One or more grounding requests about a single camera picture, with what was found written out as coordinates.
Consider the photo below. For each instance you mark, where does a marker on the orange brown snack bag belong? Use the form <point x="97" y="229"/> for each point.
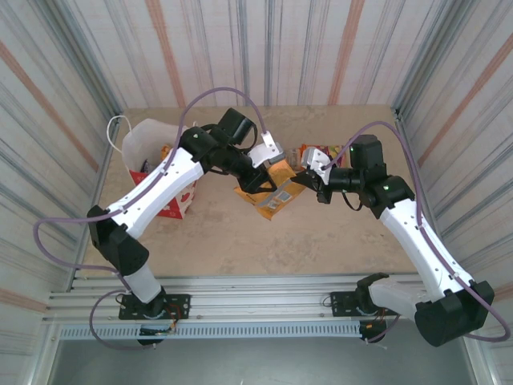
<point x="276" y="200"/>

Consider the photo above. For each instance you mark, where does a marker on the orange Fox's candy bag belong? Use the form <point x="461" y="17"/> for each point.
<point x="334" y="154"/>

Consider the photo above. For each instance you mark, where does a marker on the red white paper bag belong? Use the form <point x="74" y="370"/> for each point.
<point x="176" y="206"/>

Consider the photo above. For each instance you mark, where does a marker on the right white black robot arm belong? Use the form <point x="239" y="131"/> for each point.
<point x="425" y="244"/>

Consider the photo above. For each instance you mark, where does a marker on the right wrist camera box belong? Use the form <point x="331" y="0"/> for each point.
<point x="316" y="158"/>

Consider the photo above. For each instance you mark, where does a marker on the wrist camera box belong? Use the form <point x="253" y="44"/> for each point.
<point x="262" y="154"/>
<point x="316" y="158"/>

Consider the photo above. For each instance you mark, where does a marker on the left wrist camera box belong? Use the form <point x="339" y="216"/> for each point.
<point x="262" y="154"/>

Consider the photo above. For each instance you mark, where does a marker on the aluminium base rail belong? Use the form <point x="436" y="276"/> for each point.
<point x="256" y="293"/>

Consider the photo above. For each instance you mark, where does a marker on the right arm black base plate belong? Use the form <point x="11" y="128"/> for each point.
<point x="340" y="302"/>

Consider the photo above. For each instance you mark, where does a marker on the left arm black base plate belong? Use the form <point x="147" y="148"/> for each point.
<point x="180" y="305"/>

